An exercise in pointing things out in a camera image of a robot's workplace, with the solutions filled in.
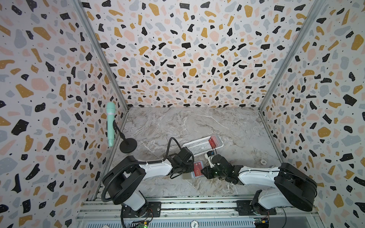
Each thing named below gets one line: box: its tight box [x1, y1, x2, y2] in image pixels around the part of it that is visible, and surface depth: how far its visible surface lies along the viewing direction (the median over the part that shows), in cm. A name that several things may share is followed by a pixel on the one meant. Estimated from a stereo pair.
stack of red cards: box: [208, 135, 223, 149], surface depth 99 cm
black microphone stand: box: [113, 119, 138, 154], surface depth 98 cm
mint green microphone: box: [105, 102, 116, 147], surface depth 76 cm
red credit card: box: [193, 161, 203, 177], surface depth 89 cm
